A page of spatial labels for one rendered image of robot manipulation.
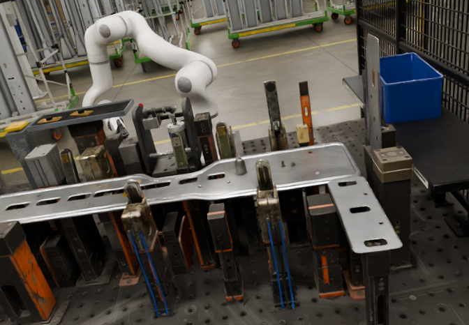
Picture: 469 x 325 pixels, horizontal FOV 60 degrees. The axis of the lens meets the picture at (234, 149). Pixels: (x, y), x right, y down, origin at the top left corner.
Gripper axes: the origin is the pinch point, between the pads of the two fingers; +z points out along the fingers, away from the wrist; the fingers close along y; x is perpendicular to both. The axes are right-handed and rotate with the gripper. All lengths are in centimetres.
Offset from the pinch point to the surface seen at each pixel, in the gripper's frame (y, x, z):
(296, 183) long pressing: 37, 25, 85
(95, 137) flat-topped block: 22.4, -13.7, 16.7
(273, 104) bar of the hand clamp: 42, 36, 59
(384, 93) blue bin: 46, 64, 77
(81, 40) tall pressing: -270, 93, -660
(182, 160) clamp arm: 27, 6, 50
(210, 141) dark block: 28, 18, 48
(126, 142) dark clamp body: 28.0, -6.5, 32.6
